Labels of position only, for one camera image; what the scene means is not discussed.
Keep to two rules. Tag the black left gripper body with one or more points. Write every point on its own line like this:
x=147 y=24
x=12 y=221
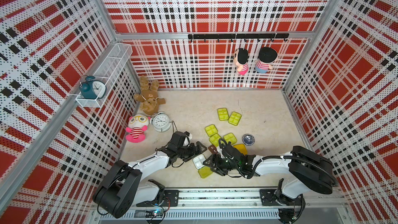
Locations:
x=186 y=152

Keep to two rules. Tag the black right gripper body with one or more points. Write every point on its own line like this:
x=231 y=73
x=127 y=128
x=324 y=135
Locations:
x=223 y=163

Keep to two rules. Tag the small brown pillbox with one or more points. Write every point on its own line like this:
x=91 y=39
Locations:
x=213 y=149

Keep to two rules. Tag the green pillbox with cross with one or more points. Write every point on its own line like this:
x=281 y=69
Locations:
x=211 y=130

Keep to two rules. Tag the round blue pillbox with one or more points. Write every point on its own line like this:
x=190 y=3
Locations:
x=248 y=139

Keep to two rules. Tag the green pillbox front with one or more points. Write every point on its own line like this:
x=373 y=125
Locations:
x=203 y=171

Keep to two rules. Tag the green pillbox white tray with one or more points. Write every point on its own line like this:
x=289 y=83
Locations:
x=234 y=118

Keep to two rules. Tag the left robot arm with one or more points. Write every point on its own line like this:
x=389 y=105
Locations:
x=123 y=185

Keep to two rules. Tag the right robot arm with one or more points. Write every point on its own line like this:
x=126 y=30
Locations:
x=306 y=171

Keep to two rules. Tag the white alarm clock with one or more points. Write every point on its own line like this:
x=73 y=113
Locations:
x=161 y=122

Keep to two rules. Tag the pink owl plush toy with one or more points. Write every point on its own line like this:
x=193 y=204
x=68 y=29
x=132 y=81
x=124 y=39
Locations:
x=137 y=126

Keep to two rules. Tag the brown teddy bear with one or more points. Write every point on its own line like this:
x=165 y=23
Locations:
x=148 y=97

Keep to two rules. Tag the pink dressed hanging doll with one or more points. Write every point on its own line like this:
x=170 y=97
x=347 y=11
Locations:
x=240 y=61

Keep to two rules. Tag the teal alarm clock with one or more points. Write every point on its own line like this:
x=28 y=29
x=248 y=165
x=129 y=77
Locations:
x=91 y=88

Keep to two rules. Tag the blue dressed hanging doll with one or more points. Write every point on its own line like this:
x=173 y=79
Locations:
x=265 y=59

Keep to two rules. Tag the white wire shelf basket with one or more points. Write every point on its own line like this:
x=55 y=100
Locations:
x=108 y=71

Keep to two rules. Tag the metal base rail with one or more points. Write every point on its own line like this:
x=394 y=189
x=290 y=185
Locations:
x=233 y=205

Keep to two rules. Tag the black hook rail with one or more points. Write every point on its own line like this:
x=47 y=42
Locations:
x=270 y=36

